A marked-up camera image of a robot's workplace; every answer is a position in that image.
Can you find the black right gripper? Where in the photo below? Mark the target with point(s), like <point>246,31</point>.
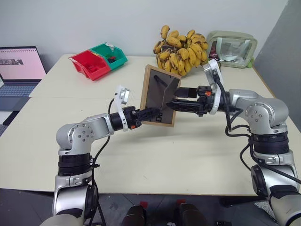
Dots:
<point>204,101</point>

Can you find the dark red packet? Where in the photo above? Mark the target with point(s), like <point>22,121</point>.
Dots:
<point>213,50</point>

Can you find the open grey laptop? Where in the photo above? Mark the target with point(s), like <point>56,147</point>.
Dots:
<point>18,63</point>

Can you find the bunch of spotted yellow bananas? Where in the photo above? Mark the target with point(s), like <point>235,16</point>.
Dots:
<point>181,51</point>

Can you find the green transparent zip pouch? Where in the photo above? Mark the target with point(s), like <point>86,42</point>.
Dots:
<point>232,50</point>

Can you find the green plastic storage bin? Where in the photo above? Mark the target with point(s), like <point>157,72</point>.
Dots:
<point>115,55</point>

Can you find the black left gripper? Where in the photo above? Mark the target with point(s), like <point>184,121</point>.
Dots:
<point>131,116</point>

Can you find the small black and red parts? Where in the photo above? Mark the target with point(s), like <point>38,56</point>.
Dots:
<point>111,58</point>

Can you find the dark rounded robot foot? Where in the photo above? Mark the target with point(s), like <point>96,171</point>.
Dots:
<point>191,214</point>
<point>135,215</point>

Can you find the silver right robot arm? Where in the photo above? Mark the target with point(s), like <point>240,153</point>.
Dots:
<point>263,110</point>

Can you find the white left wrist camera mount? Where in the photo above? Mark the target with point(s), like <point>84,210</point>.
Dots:
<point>122,94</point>

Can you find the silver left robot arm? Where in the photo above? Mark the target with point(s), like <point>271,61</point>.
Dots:
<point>77,136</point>

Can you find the wooden picture frame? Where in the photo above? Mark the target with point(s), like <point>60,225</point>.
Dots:
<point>152,94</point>

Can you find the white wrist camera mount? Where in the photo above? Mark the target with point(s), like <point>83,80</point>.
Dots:
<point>212,68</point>
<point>122,94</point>

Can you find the red plastic storage bin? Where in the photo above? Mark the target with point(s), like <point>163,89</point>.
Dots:
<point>89,61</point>

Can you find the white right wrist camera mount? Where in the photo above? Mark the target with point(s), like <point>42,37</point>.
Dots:
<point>212,68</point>

